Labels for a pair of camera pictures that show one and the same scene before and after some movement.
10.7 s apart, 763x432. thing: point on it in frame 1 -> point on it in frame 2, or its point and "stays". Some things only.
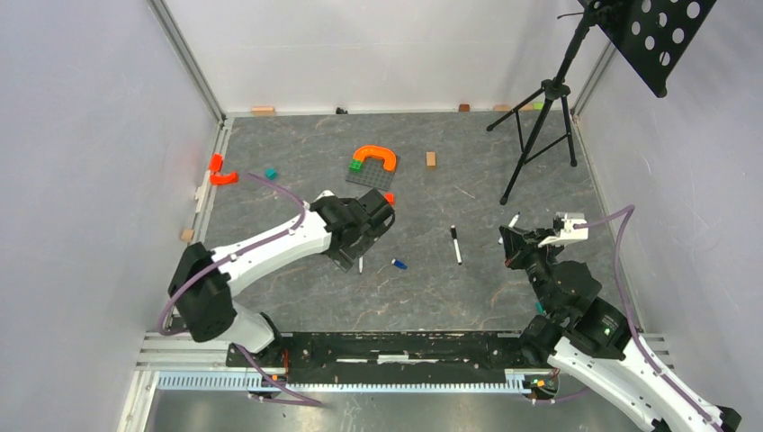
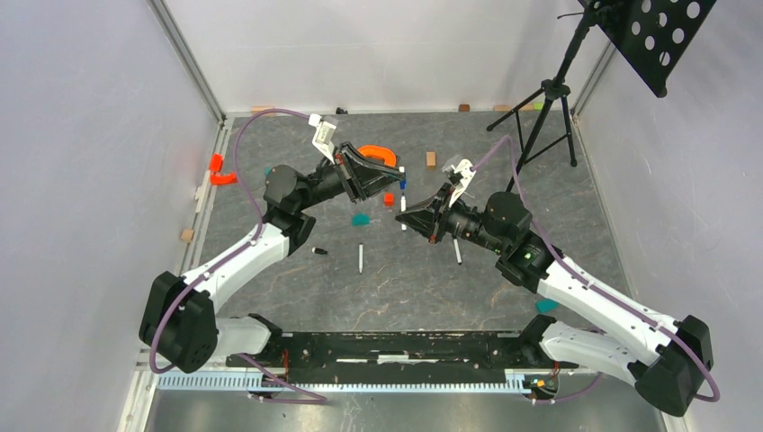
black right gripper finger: [511, 260] -> [426, 222]
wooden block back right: [507, 107] stays
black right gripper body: [530, 254] -> [460, 220]
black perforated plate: [650, 34] stays
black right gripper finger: [510, 236] -> [435, 203]
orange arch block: [389, 156] stays
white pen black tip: [453, 236] stays
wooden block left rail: [187, 235] stays
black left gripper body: [370, 236] -> [348, 175]
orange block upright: [216, 162] stays
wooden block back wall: [263, 112] stays
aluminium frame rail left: [196, 232] stays
